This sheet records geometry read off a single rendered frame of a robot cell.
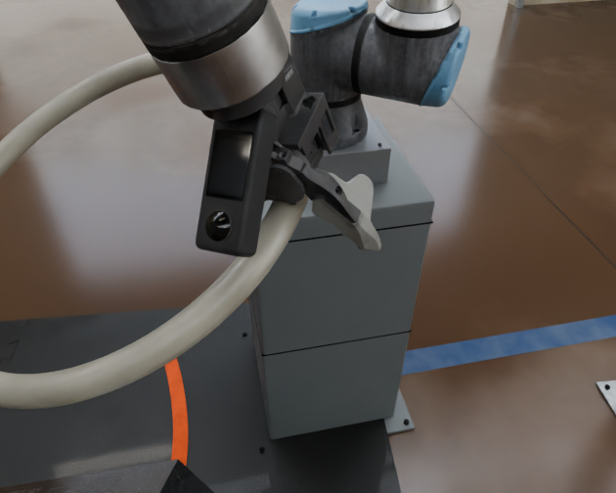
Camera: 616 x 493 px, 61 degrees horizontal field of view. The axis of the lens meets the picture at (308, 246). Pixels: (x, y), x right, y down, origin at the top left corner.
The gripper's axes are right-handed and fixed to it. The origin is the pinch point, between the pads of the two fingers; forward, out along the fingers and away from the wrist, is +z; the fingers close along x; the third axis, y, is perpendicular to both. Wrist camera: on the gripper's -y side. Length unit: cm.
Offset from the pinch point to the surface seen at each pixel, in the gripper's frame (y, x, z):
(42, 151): 101, 247, 110
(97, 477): -29, 44, 39
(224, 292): -10.0, 1.4, -7.5
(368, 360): 20, 21, 92
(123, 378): -18.8, 7.4, -6.8
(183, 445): -15, 72, 102
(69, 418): -20, 109, 93
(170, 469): -23, 33, 43
